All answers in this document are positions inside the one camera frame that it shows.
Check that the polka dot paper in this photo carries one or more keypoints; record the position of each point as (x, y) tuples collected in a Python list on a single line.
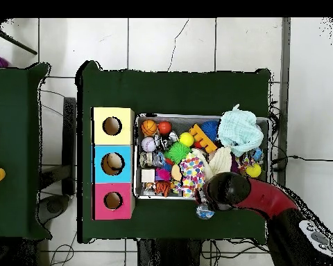
[(193, 174)]

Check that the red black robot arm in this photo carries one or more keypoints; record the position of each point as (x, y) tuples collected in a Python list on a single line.
[(269, 199)]

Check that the clear mesh bin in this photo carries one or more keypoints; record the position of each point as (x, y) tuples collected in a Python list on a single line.
[(161, 197)]

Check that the cream waffle cloth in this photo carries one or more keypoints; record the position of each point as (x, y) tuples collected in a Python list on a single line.
[(219, 162)]

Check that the green spiky ball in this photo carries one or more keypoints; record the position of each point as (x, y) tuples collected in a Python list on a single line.
[(177, 152)]

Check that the orange toy brick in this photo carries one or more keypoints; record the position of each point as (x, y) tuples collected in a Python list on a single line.
[(202, 138)]

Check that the yellow smiley ball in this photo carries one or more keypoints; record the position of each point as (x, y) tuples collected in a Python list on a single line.
[(186, 139)]

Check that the blue spiky ball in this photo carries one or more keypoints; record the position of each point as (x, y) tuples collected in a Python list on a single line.
[(210, 129)]

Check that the mint green cloth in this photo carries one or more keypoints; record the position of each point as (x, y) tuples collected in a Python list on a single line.
[(238, 133)]

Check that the white baseball toy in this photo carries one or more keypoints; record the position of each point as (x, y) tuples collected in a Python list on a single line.
[(148, 144)]

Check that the red orange ball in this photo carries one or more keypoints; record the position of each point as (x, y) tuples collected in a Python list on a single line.
[(164, 127)]

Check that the orange basketball toy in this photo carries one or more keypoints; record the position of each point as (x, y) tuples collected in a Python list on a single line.
[(149, 127)]

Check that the dark green table cloth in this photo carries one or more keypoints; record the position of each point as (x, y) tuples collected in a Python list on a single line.
[(127, 88)]

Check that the black floor stand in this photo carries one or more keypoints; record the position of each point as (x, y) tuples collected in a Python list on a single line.
[(69, 144)]

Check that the side table green cloth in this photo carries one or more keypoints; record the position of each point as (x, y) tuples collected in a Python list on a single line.
[(14, 124)]

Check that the black tripod leg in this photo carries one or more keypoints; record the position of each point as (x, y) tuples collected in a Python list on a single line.
[(16, 42)]

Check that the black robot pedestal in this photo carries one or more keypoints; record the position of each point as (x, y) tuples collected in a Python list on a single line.
[(166, 255)]

